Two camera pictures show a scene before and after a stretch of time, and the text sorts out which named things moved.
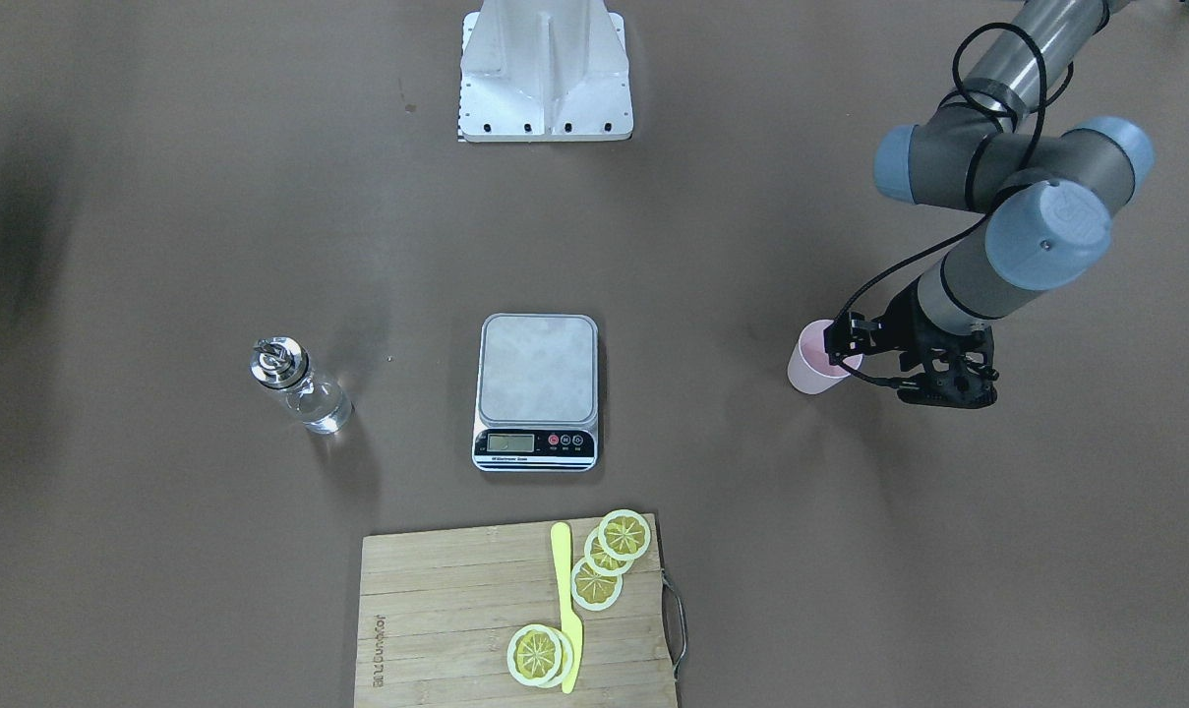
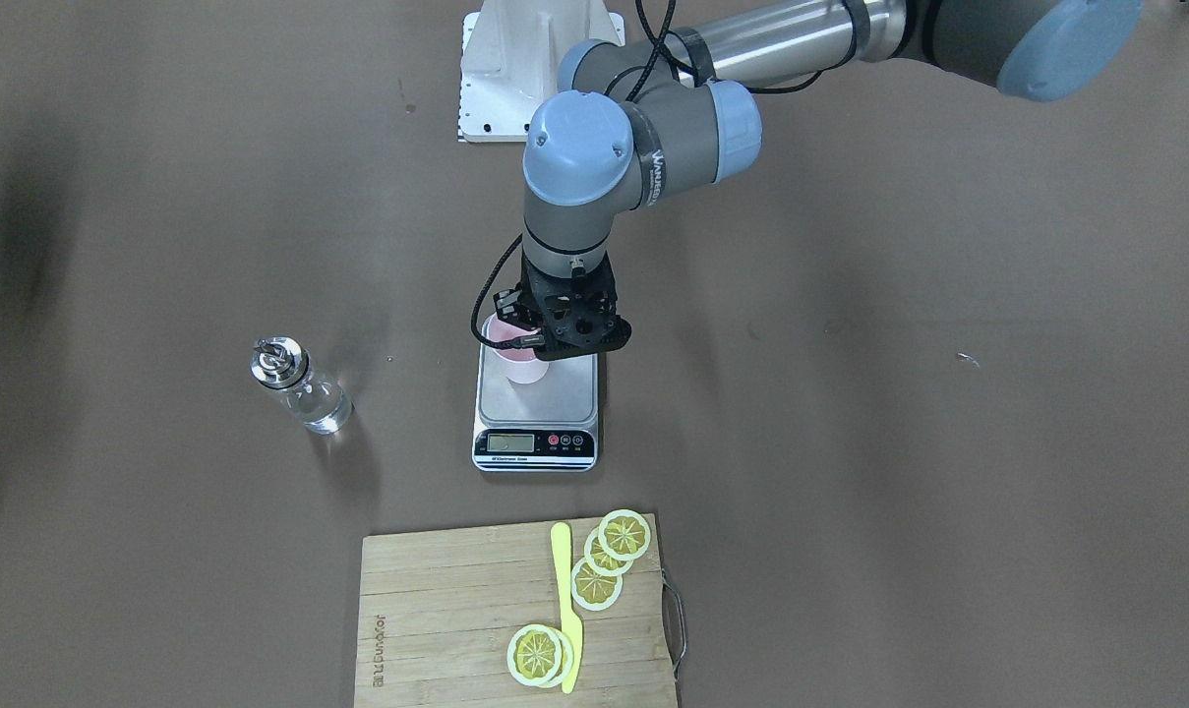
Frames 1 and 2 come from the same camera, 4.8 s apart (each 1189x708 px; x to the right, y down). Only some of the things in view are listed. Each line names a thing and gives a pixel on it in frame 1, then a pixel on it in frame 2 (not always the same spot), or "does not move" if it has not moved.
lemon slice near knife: x=592 y=590 does not move
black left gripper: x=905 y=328 to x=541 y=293
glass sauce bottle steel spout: x=282 y=363 does not move
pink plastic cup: x=810 y=370 to x=521 y=364
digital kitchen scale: x=538 y=396 does not move
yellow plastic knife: x=561 y=544 does not move
